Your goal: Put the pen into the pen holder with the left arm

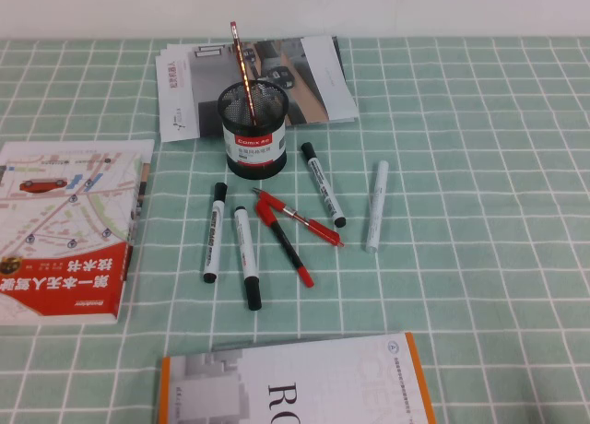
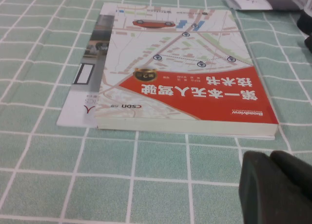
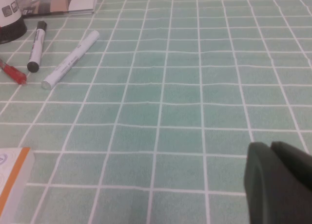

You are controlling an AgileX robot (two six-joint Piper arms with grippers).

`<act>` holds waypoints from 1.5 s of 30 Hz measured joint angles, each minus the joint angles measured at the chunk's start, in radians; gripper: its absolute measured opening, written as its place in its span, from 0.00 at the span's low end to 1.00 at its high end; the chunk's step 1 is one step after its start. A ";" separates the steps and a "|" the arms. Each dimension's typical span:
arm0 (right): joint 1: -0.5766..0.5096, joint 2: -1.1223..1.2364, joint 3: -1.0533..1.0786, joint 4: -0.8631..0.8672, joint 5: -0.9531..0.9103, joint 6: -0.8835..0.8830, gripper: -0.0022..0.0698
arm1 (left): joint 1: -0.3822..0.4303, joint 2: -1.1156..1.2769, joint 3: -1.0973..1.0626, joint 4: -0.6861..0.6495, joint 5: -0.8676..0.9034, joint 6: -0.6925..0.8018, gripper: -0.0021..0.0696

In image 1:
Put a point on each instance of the black-capped whiteboard marker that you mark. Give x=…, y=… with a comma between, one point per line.
x=214, y=239
x=323, y=185
x=245, y=253

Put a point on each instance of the red gel pen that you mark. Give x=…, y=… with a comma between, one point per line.
x=318, y=226

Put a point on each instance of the red and black pen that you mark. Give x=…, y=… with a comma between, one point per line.
x=286, y=244

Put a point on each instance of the black mesh pen holder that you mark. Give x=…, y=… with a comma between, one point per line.
x=256, y=166

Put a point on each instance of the white pen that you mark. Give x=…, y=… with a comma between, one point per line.
x=377, y=207

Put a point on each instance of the photo cover brochure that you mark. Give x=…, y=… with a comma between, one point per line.
x=313, y=78

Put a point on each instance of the red patterned pencil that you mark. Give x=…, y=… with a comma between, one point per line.
x=241, y=71

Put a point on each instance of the white leaflet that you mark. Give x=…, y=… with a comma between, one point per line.
x=177, y=106

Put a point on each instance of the green checkered tablecloth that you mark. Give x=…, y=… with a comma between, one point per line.
x=461, y=258

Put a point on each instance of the orange-edged white book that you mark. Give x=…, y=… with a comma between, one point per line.
x=299, y=382

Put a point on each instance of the red and white map book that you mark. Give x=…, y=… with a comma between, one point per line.
x=64, y=239

